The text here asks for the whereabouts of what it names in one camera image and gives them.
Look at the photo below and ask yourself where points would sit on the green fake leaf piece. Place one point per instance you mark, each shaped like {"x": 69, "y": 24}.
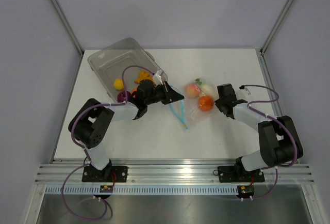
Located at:
{"x": 198, "y": 81}

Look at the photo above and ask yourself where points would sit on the left aluminium frame post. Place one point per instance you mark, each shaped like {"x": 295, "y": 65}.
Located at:
{"x": 67, "y": 27}

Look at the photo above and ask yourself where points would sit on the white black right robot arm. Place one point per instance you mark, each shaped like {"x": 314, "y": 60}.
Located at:
{"x": 279, "y": 143}

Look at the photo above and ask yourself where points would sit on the orange fake orange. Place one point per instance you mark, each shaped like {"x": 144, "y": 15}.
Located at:
{"x": 134, "y": 91}

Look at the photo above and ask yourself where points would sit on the white fake daikon radish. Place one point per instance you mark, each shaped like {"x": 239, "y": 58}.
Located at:
{"x": 207, "y": 89}

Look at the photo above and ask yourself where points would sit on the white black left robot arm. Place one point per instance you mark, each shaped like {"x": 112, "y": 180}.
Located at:
{"x": 90, "y": 124}

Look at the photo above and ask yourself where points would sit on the white slotted cable duct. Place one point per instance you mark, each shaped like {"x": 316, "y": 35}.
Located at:
{"x": 153, "y": 190}

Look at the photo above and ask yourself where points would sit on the black left mount plate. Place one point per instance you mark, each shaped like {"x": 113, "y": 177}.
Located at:
{"x": 117, "y": 174}

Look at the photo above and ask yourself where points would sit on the black mount plate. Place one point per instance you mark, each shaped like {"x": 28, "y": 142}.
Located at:
{"x": 117, "y": 174}
{"x": 228, "y": 174}

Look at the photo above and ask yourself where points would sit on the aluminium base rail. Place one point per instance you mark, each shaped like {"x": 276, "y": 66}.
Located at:
{"x": 165, "y": 172}

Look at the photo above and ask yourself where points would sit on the clear grey plastic container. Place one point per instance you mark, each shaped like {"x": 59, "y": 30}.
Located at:
{"x": 124, "y": 60}

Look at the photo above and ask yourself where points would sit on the right aluminium frame post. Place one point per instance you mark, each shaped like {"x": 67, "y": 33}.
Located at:
{"x": 275, "y": 28}

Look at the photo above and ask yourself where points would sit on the black right mount plate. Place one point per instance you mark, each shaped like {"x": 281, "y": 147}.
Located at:
{"x": 228, "y": 174}

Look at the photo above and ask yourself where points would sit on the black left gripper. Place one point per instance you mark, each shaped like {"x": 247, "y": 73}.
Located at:
{"x": 170, "y": 95}

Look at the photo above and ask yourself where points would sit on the clear zip top bag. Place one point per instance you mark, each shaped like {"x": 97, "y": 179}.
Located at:
{"x": 187, "y": 111}

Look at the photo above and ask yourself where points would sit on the purple fake fruit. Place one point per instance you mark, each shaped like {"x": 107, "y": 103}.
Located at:
{"x": 123, "y": 96}

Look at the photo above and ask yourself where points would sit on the red-orange fake pepper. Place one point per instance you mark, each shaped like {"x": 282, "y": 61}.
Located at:
{"x": 205, "y": 103}

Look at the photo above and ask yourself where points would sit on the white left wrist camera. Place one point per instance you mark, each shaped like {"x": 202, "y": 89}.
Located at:
{"x": 158, "y": 77}

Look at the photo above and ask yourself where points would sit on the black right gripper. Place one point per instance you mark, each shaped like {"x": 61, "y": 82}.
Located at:
{"x": 218, "y": 103}

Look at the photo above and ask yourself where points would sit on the yellow-orange fake pretzel cluster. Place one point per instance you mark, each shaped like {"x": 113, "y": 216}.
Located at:
{"x": 144, "y": 75}

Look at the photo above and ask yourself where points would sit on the yellow fake pear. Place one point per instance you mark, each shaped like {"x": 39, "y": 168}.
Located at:
{"x": 118, "y": 84}

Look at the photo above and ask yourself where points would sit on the aluminium frame post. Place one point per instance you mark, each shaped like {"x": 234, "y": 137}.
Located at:
{"x": 67, "y": 27}
{"x": 275, "y": 28}

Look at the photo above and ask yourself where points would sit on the pink fake peach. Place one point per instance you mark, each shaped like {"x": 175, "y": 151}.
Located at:
{"x": 192, "y": 90}

